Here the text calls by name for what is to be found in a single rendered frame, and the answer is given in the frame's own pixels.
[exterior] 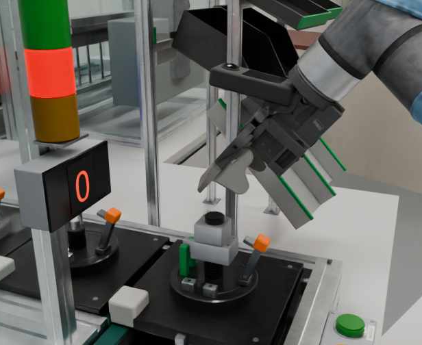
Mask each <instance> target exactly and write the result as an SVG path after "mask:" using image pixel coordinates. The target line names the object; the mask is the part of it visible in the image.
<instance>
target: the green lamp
mask: <svg viewBox="0 0 422 345"><path fill-rule="evenodd" d="M17 3H18V13H19V18H20V24H21V34H22V40H23V47H24V48H25V49H31V50H53V49H65V48H69V47H71V46H72V42H71V28H70V21H69V7H68V0H17Z"/></svg>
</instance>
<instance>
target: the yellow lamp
mask: <svg viewBox="0 0 422 345"><path fill-rule="evenodd" d="M29 97H30V103H31V108H32V118H33V124H34V134H35V139H37V140H39V141H41V142H65V141H69V140H73V139H75V138H77V137H78V136H79V135H80V127H79V114H78V106H77V93H76V92H75V93H74V94H71V95H68V96H65V97H54V98H40V97H33V96H32V95H31V96H29Z"/></svg>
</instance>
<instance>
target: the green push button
mask: <svg viewBox="0 0 422 345"><path fill-rule="evenodd" d="M336 328H337V330H338V331H339V332H341V333H342V334H344V335H348V336H352V337H355V336H359V335H362V334H363V333H364V329H365V323H364V320H363V319H361V318H360V317H358V316H356V315H353V314H343V315H340V316H339V317H337V319H336Z"/></svg>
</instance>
